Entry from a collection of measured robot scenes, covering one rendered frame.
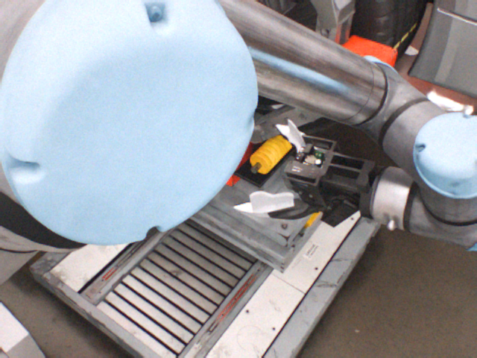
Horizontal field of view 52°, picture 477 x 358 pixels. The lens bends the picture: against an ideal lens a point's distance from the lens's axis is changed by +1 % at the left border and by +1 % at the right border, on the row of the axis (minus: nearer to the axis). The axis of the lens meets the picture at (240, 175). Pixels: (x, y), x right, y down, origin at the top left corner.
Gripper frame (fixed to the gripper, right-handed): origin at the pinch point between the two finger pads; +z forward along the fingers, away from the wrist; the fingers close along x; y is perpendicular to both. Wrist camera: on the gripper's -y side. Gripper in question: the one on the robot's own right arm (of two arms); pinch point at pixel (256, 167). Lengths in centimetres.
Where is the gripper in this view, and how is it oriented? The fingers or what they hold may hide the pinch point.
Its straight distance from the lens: 76.2
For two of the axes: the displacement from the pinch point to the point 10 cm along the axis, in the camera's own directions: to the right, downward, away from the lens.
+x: -4.4, 8.4, -3.2
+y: -3.7, -4.9, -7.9
